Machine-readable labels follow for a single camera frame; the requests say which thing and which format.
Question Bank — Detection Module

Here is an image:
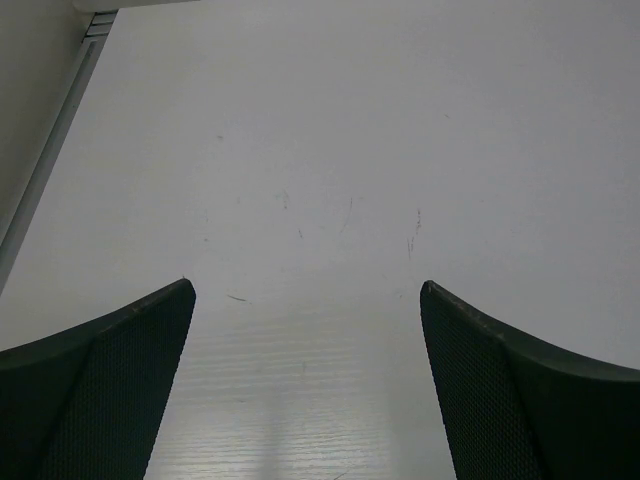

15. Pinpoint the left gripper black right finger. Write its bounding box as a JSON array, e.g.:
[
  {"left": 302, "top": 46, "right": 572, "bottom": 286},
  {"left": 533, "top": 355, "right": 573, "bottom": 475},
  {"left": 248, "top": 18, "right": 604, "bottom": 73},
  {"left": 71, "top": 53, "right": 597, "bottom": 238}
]
[{"left": 420, "top": 280, "right": 639, "bottom": 479}]

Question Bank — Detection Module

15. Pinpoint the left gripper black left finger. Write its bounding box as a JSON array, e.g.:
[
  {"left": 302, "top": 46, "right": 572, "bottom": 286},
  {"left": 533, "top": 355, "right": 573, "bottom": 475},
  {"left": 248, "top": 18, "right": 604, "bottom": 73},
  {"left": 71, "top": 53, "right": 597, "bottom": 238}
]
[{"left": 1, "top": 279, "right": 196, "bottom": 479}]

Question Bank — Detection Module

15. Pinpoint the aluminium table edge rail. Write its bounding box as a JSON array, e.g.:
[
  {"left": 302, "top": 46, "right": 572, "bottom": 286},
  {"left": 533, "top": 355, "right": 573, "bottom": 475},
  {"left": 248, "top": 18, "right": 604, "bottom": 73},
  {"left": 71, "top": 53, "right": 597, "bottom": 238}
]
[{"left": 1, "top": 10, "right": 118, "bottom": 285}]

